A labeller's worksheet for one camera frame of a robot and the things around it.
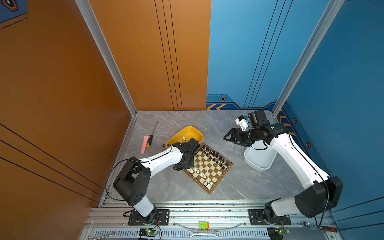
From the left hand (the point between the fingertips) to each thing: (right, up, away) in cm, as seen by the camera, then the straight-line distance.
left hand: (189, 164), depth 88 cm
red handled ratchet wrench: (+56, -24, -18) cm, 64 cm away
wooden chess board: (+12, -2, +1) cm, 13 cm away
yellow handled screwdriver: (-28, +11, +12) cm, 32 cm away
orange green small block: (+8, -24, -18) cm, 31 cm away
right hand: (+21, +16, -11) cm, 28 cm away
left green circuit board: (-17, -28, -17) cm, 37 cm away
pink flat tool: (-31, +10, +12) cm, 34 cm away
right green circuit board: (+43, -28, -17) cm, 54 cm away
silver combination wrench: (+2, -28, -18) cm, 33 cm away
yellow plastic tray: (-4, +16, +17) cm, 24 cm away
